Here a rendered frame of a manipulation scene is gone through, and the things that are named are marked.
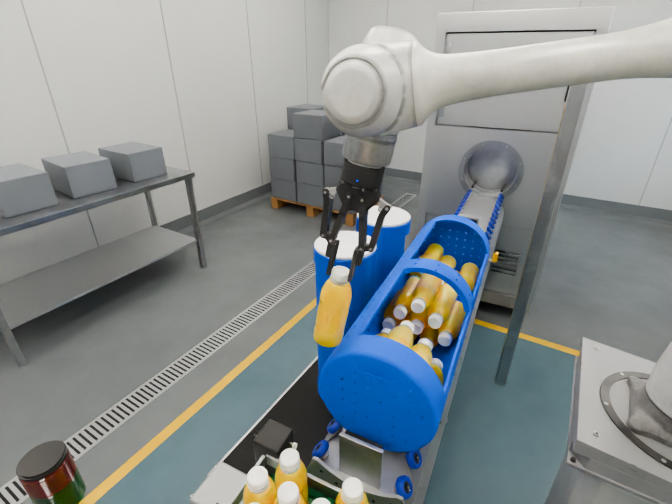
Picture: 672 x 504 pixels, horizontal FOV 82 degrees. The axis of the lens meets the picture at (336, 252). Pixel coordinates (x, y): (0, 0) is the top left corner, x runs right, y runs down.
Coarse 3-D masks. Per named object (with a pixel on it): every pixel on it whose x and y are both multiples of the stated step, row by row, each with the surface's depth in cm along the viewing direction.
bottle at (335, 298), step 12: (324, 288) 80; (336, 288) 79; (348, 288) 80; (324, 300) 80; (336, 300) 79; (348, 300) 80; (324, 312) 81; (336, 312) 80; (324, 324) 82; (336, 324) 82; (324, 336) 83; (336, 336) 84
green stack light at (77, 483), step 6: (78, 474) 61; (72, 480) 59; (78, 480) 61; (66, 486) 59; (72, 486) 59; (78, 486) 61; (84, 486) 63; (60, 492) 58; (66, 492) 59; (72, 492) 60; (78, 492) 61; (84, 492) 62; (30, 498) 57; (48, 498) 57; (54, 498) 57; (60, 498) 58; (66, 498) 59; (72, 498) 60; (78, 498) 61
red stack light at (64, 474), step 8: (64, 464) 58; (72, 464) 60; (56, 472) 57; (64, 472) 58; (72, 472) 59; (40, 480) 55; (48, 480) 56; (56, 480) 57; (64, 480) 58; (24, 488) 56; (32, 488) 55; (40, 488) 56; (48, 488) 56; (56, 488) 57; (32, 496) 56; (40, 496) 56; (48, 496) 57
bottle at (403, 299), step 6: (408, 282) 126; (414, 282) 126; (402, 288) 125; (408, 288) 123; (402, 294) 120; (408, 294) 120; (396, 300) 120; (402, 300) 118; (408, 300) 118; (396, 306) 118; (408, 306) 117; (408, 312) 118
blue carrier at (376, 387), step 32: (448, 224) 152; (416, 256) 159; (480, 256) 151; (384, 288) 109; (352, 352) 83; (384, 352) 81; (448, 352) 114; (320, 384) 92; (352, 384) 87; (384, 384) 82; (416, 384) 78; (448, 384) 88; (352, 416) 91; (384, 416) 87; (416, 416) 82; (384, 448) 91; (416, 448) 86
